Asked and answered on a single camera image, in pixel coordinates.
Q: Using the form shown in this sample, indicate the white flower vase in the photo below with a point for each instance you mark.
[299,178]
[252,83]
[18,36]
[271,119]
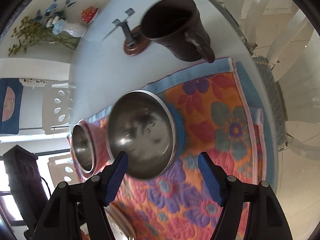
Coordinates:
[76,30]

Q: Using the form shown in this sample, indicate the dark brown mug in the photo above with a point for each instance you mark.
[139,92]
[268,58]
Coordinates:
[176,25]

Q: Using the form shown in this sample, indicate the white chair near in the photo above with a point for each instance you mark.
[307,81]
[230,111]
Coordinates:
[61,168]

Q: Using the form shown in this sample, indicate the white chair far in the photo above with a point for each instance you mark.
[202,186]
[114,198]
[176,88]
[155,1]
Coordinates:
[55,107]

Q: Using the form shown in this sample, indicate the white chair right side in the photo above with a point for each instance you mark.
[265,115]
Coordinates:
[285,47]

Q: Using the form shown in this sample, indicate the pink dotted bowl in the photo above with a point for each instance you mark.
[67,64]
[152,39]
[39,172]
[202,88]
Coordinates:
[98,137]

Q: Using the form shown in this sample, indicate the black camera box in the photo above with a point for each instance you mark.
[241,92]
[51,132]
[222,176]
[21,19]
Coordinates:
[25,186]

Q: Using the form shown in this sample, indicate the red steel bowl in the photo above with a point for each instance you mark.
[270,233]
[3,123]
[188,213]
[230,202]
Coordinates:
[83,148]

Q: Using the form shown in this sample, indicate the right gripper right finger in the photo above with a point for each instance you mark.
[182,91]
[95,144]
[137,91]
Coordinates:
[266,219]

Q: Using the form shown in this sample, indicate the small red dish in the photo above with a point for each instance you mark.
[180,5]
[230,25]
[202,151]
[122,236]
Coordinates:
[88,15]

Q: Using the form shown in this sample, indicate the white chair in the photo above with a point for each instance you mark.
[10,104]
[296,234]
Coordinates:
[285,47]
[61,168]
[55,107]

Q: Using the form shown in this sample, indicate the blue steel bowl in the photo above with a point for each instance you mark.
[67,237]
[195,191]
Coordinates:
[150,130]

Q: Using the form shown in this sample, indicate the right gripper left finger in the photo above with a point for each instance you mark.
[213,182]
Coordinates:
[60,218]

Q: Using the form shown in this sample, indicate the blue wall hanging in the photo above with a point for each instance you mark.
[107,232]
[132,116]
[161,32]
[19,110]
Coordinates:
[11,96]

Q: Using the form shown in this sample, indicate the phone stand wooden base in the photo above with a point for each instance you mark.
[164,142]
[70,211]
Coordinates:
[135,42]

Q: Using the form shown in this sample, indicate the hexagonal forest plate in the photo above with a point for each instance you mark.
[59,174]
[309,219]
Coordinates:
[119,224]

